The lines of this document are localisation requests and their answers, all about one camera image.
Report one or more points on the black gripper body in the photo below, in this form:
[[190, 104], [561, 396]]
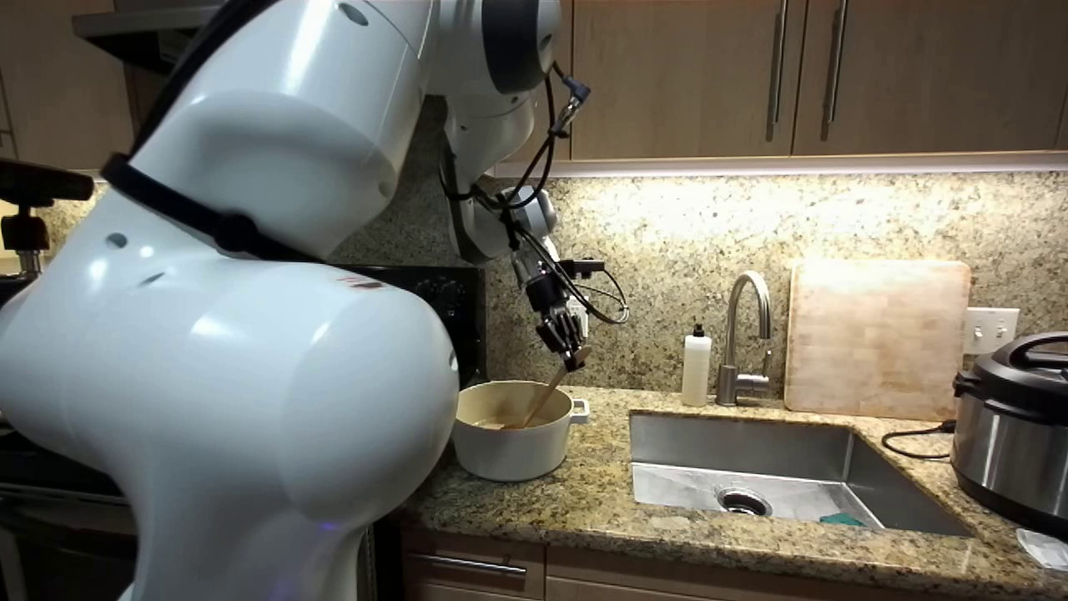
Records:
[[555, 298]]

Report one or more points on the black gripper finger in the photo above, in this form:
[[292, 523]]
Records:
[[576, 357], [561, 348]]

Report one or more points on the wooden cooking spoon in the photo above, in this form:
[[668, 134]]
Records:
[[540, 399]]

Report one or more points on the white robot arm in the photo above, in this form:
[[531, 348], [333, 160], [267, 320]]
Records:
[[194, 337]]

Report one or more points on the white enamel cooking pot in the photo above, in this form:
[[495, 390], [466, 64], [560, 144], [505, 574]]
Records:
[[528, 451]]

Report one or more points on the black electric stove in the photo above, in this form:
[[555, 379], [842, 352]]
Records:
[[459, 302]]

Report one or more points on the white soap dispenser bottle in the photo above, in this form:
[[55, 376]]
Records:
[[697, 364]]

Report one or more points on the lower wooden counter cabinets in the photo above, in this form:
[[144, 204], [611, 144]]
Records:
[[474, 569]]

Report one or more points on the stainless steel sink basin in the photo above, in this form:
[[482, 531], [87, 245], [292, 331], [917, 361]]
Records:
[[773, 468]]

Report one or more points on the wooden cutting board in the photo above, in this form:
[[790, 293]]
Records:
[[876, 337]]

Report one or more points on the green sponge in sink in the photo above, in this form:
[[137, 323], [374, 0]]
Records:
[[842, 519]]

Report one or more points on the stainless steel pressure cooker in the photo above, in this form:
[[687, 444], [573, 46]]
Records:
[[1014, 432]]

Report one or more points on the upper wooden wall cabinets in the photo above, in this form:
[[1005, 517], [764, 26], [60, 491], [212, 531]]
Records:
[[790, 79]]

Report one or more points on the white wall power outlet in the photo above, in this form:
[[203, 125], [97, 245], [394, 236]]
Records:
[[988, 330]]

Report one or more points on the black camera tripod mount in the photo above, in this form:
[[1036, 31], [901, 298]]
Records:
[[32, 187]]

